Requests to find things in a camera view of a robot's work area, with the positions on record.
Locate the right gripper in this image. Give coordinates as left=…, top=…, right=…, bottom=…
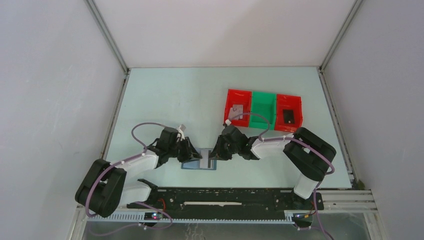
left=209, top=134, right=240, bottom=161

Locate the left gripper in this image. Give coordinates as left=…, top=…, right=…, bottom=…
left=167, top=136, right=202, bottom=164

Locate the blue leather card holder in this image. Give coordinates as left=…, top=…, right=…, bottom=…
left=181, top=148, right=217, bottom=171

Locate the white credit card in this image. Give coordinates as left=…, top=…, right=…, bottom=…
left=228, top=104, right=244, bottom=121

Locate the black credit card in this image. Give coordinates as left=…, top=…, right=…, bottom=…
left=282, top=109, right=296, bottom=124

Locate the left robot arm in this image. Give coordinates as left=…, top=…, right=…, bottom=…
left=75, top=125, right=202, bottom=218

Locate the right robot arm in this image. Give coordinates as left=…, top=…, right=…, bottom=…
left=208, top=125, right=337, bottom=209

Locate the left red bin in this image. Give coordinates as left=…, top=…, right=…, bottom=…
left=224, top=89, right=252, bottom=127

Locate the red bin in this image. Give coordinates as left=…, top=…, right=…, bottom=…
left=274, top=94, right=303, bottom=133
left=224, top=89, right=252, bottom=127

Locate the green bin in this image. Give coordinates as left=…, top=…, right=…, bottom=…
left=248, top=91, right=277, bottom=130

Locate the right red bin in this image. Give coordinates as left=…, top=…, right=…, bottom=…
left=274, top=94, right=303, bottom=133

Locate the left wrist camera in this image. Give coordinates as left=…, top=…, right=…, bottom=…
left=176, top=124, right=186, bottom=139

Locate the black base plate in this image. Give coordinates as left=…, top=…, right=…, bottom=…
left=145, top=187, right=324, bottom=220

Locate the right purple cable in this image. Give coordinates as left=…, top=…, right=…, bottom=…
left=228, top=112, right=335, bottom=240

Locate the purple cable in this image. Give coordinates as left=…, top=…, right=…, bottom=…
left=85, top=122, right=173, bottom=220
left=228, top=112, right=335, bottom=240

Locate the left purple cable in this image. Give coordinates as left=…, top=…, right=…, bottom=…
left=85, top=122, right=173, bottom=220

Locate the slotted cable duct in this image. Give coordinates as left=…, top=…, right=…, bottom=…
left=87, top=211, right=301, bottom=224

